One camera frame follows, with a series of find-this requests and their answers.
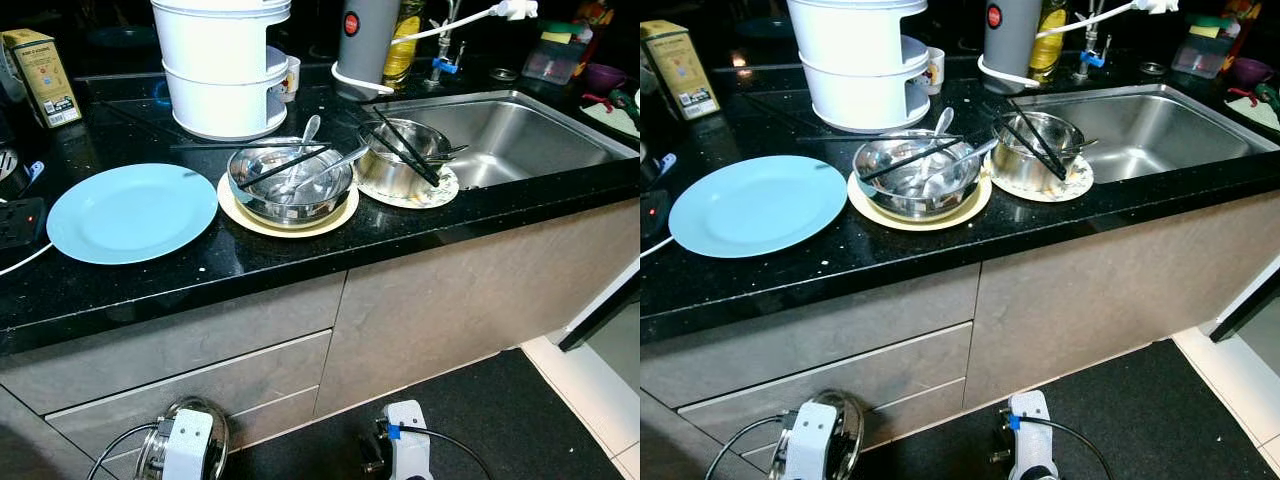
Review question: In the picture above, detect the white patterned plate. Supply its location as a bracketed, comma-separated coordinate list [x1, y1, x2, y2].
[990, 155, 1095, 204]
[355, 165, 461, 210]

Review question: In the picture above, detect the purple cup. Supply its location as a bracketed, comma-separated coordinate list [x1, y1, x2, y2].
[585, 62, 629, 96]
[1230, 57, 1275, 89]

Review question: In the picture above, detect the large steel bowl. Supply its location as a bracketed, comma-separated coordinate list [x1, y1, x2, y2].
[852, 130, 983, 219]
[227, 137, 355, 224]

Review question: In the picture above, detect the red bottle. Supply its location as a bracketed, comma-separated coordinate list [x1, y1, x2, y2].
[572, 0, 614, 51]
[1218, 0, 1263, 46]

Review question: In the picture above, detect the stainless steel sink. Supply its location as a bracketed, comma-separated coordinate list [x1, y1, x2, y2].
[985, 84, 1280, 184]
[352, 90, 639, 191]

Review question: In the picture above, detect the grey cabinet door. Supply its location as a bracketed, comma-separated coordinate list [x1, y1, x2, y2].
[315, 198, 640, 416]
[962, 190, 1280, 406]

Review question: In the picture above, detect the white hose with spray head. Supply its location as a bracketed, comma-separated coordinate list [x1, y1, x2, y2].
[977, 0, 1181, 91]
[331, 0, 541, 99]

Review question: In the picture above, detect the pale green cloth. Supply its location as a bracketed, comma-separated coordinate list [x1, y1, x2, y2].
[580, 92, 640, 141]
[1225, 85, 1280, 133]

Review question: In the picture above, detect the black power strip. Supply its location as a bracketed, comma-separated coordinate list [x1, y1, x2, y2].
[640, 187, 673, 241]
[0, 197, 46, 251]

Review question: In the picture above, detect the small steel pot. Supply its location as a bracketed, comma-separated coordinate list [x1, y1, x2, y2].
[991, 110, 1086, 193]
[355, 118, 453, 198]

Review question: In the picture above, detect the black cabinet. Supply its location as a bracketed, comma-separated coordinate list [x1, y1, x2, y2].
[1208, 262, 1280, 344]
[557, 268, 640, 353]

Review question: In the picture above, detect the steel tap with blue clip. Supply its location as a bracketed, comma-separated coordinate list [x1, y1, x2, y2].
[430, 0, 469, 86]
[1075, 0, 1113, 81]

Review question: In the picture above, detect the grey cylinder water filter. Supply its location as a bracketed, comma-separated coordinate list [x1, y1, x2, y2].
[336, 0, 403, 89]
[983, 0, 1043, 83]

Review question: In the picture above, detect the yellow oil bottle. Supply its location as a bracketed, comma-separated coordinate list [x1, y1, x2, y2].
[382, 0, 425, 89]
[1030, 0, 1069, 84]

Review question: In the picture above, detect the clear plastic container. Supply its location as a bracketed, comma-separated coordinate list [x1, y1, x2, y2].
[1170, 15, 1239, 79]
[521, 22, 591, 86]

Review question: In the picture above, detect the steel spoon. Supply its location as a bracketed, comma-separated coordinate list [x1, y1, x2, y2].
[283, 114, 323, 196]
[915, 107, 956, 191]
[908, 138, 1001, 189]
[272, 145, 371, 196]

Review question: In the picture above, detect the cream yellow plate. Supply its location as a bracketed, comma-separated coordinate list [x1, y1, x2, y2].
[217, 172, 360, 239]
[847, 165, 993, 232]

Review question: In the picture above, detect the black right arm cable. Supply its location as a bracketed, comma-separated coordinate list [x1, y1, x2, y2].
[400, 425, 493, 480]
[1020, 415, 1113, 480]

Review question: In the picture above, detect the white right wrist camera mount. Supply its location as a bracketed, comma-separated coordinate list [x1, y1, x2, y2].
[385, 400, 434, 480]
[1010, 390, 1059, 480]

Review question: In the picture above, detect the white tiered steamer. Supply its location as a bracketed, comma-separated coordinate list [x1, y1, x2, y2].
[150, 0, 293, 141]
[786, 0, 929, 134]

